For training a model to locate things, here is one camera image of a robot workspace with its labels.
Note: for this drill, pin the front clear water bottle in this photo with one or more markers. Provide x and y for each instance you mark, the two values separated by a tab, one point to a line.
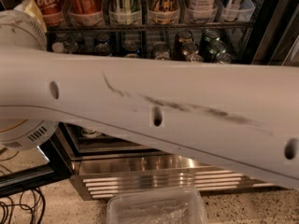
58	47

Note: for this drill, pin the front right Pepsi can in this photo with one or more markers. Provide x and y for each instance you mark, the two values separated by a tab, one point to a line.
132	55

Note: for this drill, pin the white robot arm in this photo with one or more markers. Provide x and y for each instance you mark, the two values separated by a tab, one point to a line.
244	118

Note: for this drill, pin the middle green can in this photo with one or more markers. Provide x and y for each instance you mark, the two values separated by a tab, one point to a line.
212	49

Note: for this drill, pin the copper can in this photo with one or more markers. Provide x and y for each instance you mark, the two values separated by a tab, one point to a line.
180	38
194	58
187	49

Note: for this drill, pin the middle copper can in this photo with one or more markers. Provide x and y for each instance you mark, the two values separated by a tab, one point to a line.
187	49

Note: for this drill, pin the rear green can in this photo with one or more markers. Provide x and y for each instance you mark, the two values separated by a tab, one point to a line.
208	35

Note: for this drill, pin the red soda can top shelf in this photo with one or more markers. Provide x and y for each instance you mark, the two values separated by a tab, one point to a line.
85	12

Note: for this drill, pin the gold LaCroix can top shelf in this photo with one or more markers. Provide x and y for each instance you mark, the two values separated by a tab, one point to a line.
163	11

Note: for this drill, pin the clear plastic bin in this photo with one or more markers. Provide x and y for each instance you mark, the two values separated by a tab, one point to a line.
179	205

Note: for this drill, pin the open glass fridge door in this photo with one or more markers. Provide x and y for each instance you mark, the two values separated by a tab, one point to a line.
57	169

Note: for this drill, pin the green striped can top shelf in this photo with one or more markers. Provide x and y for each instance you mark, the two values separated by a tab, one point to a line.
125	12

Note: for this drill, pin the stainless steel fridge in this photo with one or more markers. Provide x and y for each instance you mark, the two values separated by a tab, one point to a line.
106	166

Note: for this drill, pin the front green can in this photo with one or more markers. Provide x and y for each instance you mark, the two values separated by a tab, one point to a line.
223	58

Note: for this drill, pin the white green soda can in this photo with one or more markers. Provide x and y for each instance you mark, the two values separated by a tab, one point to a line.
163	58

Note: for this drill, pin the front copper can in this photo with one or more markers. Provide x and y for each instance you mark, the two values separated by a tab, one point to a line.
194	58

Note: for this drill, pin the blue silver can top shelf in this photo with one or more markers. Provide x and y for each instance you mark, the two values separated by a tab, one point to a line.
234	10

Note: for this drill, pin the white blue can top shelf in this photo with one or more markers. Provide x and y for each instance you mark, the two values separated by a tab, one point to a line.
200	11

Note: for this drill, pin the silver can bottom shelf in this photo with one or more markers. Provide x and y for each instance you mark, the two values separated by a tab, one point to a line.
89	133

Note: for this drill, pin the rear copper can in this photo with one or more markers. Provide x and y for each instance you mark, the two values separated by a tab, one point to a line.
180	38

